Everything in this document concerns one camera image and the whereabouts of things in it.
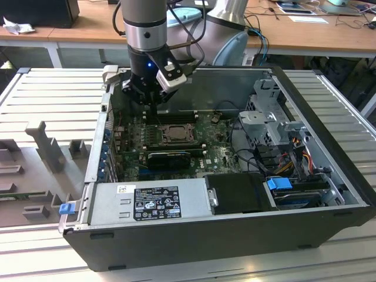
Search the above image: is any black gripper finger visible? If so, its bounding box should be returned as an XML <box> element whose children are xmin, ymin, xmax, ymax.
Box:
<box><xmin>122</xmin><ymin>75</ymin><xmax>155</xmax><ymax>118</ymax></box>
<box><xmin>154</xmin><ymin>87</ymin><xmax>178</xmax><ymax>118</ymax></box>

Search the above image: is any silver topped CPU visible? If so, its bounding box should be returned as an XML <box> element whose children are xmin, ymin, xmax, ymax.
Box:
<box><xmin>167</xmin><ymin>126</ymin><xmax>189</xmax><ymax>139</ymax></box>

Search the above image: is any metal CPU socket cover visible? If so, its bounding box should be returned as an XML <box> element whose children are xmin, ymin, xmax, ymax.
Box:
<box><xmin>160</xmin><ymin>123</ymin><xmax>197</xmax><ymax>145</ymax></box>

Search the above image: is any CPU socket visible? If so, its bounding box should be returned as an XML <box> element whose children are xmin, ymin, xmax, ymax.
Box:
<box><xmin>158</xmin><ymin>122</ymin><xmax>199</xmax><ymax>146</ymax></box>

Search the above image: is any grey case latch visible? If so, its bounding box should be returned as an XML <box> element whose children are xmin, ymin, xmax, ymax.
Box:
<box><xmin>102</xmin><ymin>65</ymin><xmax>120</xmax><ymax>86</ymax></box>

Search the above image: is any black graphics card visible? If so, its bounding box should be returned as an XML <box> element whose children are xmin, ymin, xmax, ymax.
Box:
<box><xmin>146</xmin><ymin>151</ymin><xmax>191</xmax><ymax>170</ymax></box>

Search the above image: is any wooden desk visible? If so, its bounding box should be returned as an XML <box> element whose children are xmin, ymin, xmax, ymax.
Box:
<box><xmin>0</xmin><ymin>0</ymin><xmax>376</xmax><ymax>59</ymax></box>

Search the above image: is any green motherboard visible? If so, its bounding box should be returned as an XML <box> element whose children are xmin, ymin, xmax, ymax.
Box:
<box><xmin>113</xmin><ymin>111</ymin><xmax>246</xmax><ymax>183</ymax></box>

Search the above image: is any silver metal drive cage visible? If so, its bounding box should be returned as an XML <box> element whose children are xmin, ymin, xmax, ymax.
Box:
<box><xmin>237</xmin><ymin>76</ymin><xmax>314</xmax><ymax>165</ymax></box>

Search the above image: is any black box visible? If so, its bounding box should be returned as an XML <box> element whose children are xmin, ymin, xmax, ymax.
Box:
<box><xmin>0</xmin><ymin>0</ymin><xmax>80</xmax><ymax>29</ymax></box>

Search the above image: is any grey power supply unit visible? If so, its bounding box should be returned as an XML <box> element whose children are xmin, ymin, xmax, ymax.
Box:
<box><xmin>86</xmin><ymin>177</ymin><xmax>213</xmax><ymax>226</ymax></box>

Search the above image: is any black plastic shroud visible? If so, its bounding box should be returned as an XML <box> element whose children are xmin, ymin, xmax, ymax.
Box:
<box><xmin>204</xmin><ymin>173</ymin><xmax>278</xmax><ymax>215</ymax></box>

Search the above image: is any crumpled white paper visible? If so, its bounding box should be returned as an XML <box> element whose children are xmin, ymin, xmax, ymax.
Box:
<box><xmin>2</xmin><ymin>16</ymin><xmax>36</xmax><ymax>35</ymax></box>

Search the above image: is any grey parts rack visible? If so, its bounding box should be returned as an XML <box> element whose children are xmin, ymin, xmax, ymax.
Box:
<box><xmin>0</xmin><ymin>120</ymin><xmax>92</xmax><ymax>229</ymax></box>

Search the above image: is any blue case latch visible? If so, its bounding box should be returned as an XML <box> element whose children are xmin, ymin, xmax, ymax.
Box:
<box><xmin>58</xmin><ymin>204</ymin><xmax>76</xmax><ymax>216</ymax></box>

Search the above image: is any blue disk carrier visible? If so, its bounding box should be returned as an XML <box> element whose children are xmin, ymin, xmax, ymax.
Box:
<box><xmin>266</xmin><ymin>177</ymin><xmax>292</xmax><ymax>192</ymax></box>

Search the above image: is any blue white booklet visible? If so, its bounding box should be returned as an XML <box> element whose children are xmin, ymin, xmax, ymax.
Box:
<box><xmin>278</xmin><ymin>7</ymin><xmax>314</xmax><ymax>15</ymax></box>

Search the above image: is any black PC case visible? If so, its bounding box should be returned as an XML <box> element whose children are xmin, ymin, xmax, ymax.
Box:
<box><xmin>58</xmin><ymin>66</ymin><xmax>374</xmax><ymax>273</ymax></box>

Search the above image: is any green RAM stick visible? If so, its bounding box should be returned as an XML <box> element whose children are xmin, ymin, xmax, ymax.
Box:
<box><xmin>0</xmin><ymin>191</ymin><xmax>49</xmax><ymax>201</ymax></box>

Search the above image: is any white paper sheet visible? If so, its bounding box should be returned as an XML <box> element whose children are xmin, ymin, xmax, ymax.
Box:
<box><xmin>287</xmin><ymin>14</ymin><xmax>330</xmax><ymax>25</ymax></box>

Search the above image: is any hard disk drive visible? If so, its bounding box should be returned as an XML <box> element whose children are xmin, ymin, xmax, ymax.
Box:
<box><xmin>271</xmin><ymin>189</ymin><xmax>324</xmax><ymax>210</ymax></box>

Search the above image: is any grey laptop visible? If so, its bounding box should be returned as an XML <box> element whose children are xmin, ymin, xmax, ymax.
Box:
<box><xmin>318</xmin><ymin>0</ymin><xmax>367</xmax><ymax>16</ymax></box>

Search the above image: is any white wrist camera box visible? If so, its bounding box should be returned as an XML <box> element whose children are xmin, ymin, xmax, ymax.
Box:
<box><xmin>155</xmin><ymin>66</ymin><xmax>188</xmax><ymax>90</ymax></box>

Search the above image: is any black wire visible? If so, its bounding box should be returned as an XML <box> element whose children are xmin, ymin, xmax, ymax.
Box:
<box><xmin>228</xmin><ymin>116</ymin><xmax>267</xmax><ymax>174</ymax></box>

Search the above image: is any blue cable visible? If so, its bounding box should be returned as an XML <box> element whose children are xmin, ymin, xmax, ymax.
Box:
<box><xmin>249</xmin><ymin>28</ymin><xmax>270</xmax><ymax>64</ymax></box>

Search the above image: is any red yellow wire bundle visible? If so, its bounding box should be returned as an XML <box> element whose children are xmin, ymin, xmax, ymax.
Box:
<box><xmin>276</xmin><ymin>137</ymin><xmax>314</xmax><ymax>179</ymax></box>

